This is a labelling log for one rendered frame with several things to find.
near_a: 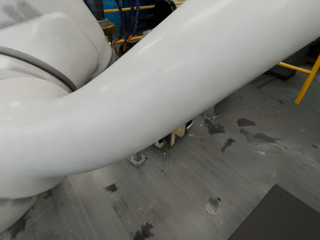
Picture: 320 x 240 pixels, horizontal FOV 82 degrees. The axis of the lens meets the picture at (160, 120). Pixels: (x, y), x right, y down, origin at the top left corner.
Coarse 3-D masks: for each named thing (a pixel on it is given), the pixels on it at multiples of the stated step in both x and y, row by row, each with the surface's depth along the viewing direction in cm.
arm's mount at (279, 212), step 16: (272, 192) 69; (288, 192) 68; (256, 208) 65; (272, 208) 64; (288, 208) 64; (304, 208) 64; (256, 224) 61; (272, 224) 61; (288, 224) 60; (304, 224) 60
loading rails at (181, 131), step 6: (186, 126) 98; (174, 132) 90; (180, 132) 97; (186, 132) 102; (162, 138) 91; (168, 138) 88; (174, 138) 93; (156, 144) 93; (162, 144) 92; (168, 144) 91
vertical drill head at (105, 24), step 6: (84, 0) 86; (90, 0) 86; (96, 0) 87; (90, 6) 87; (96, 6) 88; (102, 6) 91; (96, 12) 89; (102, 12) 92; (96, 18) 91; (102, 18) 93; (102, 24) 92; (108, 24) 95; (114, 24) 98; (108, 30) 93; (114, 30) 97
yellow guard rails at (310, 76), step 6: (144, 6) 323; (150, 6) 330; (108, 12) 292; (108, 42) 316; (318, 60) 211; (288, 66) 239; (294, 66) 234; (318, 66) 214; (306, 72) 226; (312, 72) 220; (312, 78) 224; (306, 84) 230; (300, 90) 239; (300, 96) 240; (294, 102) 250
